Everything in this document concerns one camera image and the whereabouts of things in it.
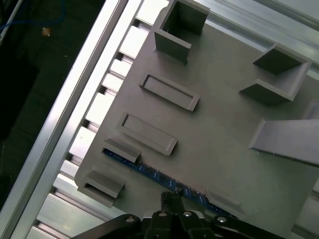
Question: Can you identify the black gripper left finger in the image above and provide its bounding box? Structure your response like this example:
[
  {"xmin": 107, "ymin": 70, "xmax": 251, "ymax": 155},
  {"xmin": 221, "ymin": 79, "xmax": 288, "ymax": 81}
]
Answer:
[{"xmin": 93, "ymin": 190, "xmax": 175, "ymax": 239}]

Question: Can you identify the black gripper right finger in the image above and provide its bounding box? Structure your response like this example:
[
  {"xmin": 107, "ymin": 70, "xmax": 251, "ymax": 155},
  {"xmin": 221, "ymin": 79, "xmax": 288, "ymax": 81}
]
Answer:
[{"xmin": 175, "ymin": 189, "xmax": 275, "ymax": 239}]

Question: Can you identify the blue RAM stick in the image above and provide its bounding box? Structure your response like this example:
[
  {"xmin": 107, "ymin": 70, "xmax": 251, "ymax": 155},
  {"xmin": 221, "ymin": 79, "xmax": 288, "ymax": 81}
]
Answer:
[{"xmin": 102, "ymin": 148, "xmax": 234, "ymax": 216}]

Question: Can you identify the grey parts rack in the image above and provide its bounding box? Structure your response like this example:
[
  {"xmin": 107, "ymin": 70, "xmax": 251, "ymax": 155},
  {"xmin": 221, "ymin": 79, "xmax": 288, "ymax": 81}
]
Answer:
[{"xmin": 74, "ymin": 0, "xmax": 319, "ymax": 239}]

